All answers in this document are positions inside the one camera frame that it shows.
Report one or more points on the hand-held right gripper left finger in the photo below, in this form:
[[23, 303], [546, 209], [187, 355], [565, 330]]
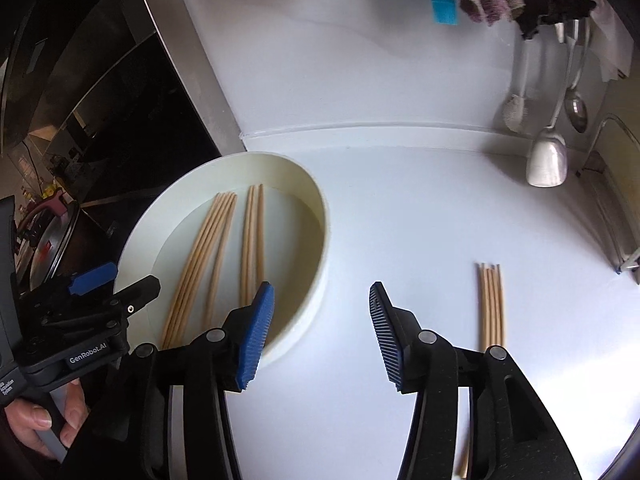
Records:
[[252, 340]]

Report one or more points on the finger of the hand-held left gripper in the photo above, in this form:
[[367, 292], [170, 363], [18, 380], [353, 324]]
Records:
[[92, 278], [142, 291]]

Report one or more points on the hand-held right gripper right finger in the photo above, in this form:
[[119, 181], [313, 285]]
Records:
[[387, 340]]

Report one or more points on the bundle of wooden chopsticks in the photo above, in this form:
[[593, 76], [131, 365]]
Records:
[[207, 245]]

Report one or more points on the single wooden chopstick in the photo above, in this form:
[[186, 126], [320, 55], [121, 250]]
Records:
[[488, 310], [482, 310], [494, 310]]

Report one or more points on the round white plastic tub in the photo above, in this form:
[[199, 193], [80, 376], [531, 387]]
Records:
[[295, 180]]

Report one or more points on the person's left hand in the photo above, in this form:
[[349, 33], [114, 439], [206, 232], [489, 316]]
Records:
[[30, 422]]

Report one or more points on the black stovetop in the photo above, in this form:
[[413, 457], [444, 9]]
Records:
[[100, 85]]

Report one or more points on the steel spatula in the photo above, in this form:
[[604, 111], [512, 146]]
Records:
[[547, 160]]

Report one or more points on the steel cutting board rack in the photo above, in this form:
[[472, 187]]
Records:
[[607, 230]]

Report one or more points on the white dish brush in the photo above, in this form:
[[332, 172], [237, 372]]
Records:
[[515, 110]]

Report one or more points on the white cutting board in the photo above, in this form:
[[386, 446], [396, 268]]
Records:
[[627, 200]]

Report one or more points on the steel ladle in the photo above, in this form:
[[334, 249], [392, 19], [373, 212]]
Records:
[[576, 110]]

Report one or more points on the blue silicone scraper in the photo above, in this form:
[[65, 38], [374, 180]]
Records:
[[444, 9]]

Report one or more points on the black hanging cloth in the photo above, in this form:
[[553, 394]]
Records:
[[555, 0]]

